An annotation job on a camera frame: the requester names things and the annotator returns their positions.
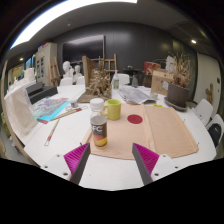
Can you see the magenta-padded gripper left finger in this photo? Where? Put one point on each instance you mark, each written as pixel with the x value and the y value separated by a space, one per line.
pixel 58 165

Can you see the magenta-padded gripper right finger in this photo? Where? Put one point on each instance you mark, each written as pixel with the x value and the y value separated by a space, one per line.
pixel 165 165

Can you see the clear drink bottle white cap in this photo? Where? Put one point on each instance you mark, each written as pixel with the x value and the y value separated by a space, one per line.
pixel 99 130

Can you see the long thin paintbrush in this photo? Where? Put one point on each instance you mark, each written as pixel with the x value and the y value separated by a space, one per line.
pixel 52 131

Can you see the wooden paintbrush bundle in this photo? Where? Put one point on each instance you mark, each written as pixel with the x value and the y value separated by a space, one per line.
pixel 66 114

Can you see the flat round red coaster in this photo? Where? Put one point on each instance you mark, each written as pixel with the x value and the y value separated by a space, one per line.
pixel 135 119

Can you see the colourful printed book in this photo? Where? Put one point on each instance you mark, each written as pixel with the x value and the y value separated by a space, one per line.
pixel 50 108

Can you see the grey plant saucer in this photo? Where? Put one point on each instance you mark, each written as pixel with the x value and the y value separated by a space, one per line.
pixel 173 106

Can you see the small yellow note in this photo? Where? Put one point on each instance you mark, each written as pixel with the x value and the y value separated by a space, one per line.
pixel 157 105

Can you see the small paint jar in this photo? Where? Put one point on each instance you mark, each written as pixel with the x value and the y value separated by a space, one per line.
pixel 73 104

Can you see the white chair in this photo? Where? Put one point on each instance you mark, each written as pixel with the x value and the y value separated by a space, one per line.
pixel 123 79
pixel 65 81
pixel 203 110
pixel 216 119

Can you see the small white cup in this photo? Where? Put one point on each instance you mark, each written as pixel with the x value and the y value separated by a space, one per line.
pixel 153 95

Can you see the grey pot with dried plant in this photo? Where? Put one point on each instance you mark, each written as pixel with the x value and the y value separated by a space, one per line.
pixel 178 95

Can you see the black flat case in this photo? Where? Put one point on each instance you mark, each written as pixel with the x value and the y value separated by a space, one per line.
pixel 34 88
pixel 45 94

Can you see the yellow-green mug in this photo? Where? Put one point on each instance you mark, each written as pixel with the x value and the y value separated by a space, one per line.
pixel 114 110

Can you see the grey newspaper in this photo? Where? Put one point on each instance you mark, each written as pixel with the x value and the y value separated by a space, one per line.
pixel 133 95

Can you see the brown cardboard box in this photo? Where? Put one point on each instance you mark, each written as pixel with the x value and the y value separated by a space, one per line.
pixel 159 83

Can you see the wooden mannequin figure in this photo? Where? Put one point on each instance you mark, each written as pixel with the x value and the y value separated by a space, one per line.
pixel 209 93

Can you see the small clear glass bottle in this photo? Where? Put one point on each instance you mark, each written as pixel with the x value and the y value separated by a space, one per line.
pixel 135 82

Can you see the wooden easel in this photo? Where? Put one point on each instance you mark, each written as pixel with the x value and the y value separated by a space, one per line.
pixel 109 63
pixel 54 71

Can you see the white plaster bust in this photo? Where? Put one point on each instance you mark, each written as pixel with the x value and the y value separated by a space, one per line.
pixel 77 71
pixel 67 69

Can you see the white spray bottle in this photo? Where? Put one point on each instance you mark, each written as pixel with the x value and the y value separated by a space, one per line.
pixel 116 81

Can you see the red box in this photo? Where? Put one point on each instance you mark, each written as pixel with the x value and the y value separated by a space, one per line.
pixel 151 66

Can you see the white cabinet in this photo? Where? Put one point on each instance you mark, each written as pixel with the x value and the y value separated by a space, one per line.
pixel 45 63

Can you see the round ceiling light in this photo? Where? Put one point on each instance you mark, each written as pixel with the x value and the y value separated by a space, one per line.
pixel 193 41

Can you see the dark wall screen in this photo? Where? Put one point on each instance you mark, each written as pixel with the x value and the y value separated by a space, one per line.
pixel 83 49

